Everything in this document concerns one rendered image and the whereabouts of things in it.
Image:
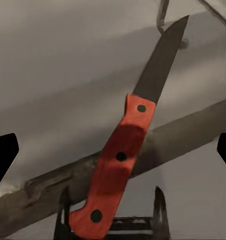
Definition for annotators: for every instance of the parer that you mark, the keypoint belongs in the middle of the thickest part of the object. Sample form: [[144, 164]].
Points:
[[118, 157]]

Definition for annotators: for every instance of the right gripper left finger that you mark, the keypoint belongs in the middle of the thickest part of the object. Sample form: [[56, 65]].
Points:
[[9, 149]]

